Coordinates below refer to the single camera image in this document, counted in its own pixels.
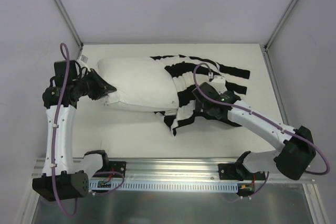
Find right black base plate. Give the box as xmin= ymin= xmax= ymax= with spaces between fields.
xmin=218 ymin=163 xmax=266 ymax=181

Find purple cable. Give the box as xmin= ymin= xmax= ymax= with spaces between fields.
xmin=51 ymin=42 xmax=125 ymax=217
xmin=193 ymin=62 xmax=331 ymax=198

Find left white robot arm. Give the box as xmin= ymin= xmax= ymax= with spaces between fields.
xmin=32 ymin=60 xmax=116 ymax=202

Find right aluminium frame post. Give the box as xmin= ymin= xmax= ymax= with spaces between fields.
xmin=264 ymin=0 xmax=300 ymax=51

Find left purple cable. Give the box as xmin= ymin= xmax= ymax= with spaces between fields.
xmin=51 ymin=42 xmax=125 ymax=217

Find aluminium frame post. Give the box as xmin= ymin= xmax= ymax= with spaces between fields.
xmin=52 ymin=0 xmax=83 ymax=50
xmin=264 ymin=0 xmax=300 ymax=51

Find white slotted cable duct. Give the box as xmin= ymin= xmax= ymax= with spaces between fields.
xmin=88 ymin=179 xmax=239 ymax=193

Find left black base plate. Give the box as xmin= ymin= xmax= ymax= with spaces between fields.
xmin=106 ymin=161 xmax=127 ymax=178

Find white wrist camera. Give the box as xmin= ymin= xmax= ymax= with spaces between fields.
xmin=208 ymin=72 xmax=226 ymax=89
xmin=77 ymin=55 xmax=90 ymax=70

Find aluminium mounting rail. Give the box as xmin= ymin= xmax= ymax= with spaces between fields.
xmin=32 ymin=158 xmax=317 ymax=184

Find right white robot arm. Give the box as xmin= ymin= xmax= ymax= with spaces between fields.
xmin=192 ymin=82 xmax=316 ymax=181

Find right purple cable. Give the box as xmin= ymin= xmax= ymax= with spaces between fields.
xmin=193 ymin=62 xmax=331 ymax=198

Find left aluminium frame post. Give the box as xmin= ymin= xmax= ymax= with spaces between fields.
xmin=52 ymin=0 xmax=83 ymax=50

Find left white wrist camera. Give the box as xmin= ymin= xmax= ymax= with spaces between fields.
xmin=77 ymin=55 xmax=90 ymax=70

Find black white striped pillowcase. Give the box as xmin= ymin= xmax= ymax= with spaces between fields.
xmin=152 ymin=55 xmax=251 ymax=136

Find white pillow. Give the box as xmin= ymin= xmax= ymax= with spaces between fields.
xmin=97 ymin=57 xmax=179 ymax=112

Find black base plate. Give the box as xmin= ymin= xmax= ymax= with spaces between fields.
xmin=218 ymin=163 xmax=266 ymax=181
xmin=106 ymin=161 xmax=127 ymax=178

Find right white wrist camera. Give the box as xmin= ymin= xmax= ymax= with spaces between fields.
xmin=208 ymin=72 xmax=226 ymax=89

